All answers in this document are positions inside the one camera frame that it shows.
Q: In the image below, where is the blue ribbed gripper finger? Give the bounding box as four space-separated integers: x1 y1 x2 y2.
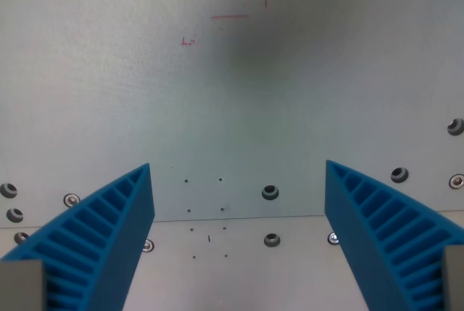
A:
323 159 464 311
0 162 156 311

